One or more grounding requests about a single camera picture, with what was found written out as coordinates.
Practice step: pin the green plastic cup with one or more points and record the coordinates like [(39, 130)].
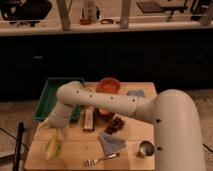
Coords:
[(54, 146)]

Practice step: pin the yellow banana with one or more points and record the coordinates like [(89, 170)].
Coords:
[(47, 150)]

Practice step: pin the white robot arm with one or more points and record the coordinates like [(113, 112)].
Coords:
[(173, 113)]

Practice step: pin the metal cup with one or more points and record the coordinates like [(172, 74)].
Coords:
[(146, 149)]

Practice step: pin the orange bowl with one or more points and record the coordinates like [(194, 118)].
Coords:
[(108, 85)]

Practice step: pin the blue sponge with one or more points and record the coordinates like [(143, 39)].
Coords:
[(136, 93)]

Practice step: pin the wooden block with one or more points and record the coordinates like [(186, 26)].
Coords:
[(88, 120)]

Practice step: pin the dark grape bunch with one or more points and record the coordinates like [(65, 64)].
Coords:
[(116, 124)]

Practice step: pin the blue folded cloth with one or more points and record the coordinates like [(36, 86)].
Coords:
[(110, 143)]

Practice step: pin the green plastic tray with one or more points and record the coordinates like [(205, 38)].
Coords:
[(48, 96)]

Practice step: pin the red bowl on shelf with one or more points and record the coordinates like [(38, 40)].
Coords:
[(85, 21)]

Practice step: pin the white bottle on shelf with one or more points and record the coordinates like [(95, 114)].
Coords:
[(90, 10)]

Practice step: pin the silver fork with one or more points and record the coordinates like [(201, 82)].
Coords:
[(92, 162)]

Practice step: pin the black pole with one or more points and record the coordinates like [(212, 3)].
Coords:
[(17, 154)]

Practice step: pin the black office chair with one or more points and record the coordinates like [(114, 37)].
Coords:
[(28, 12)]

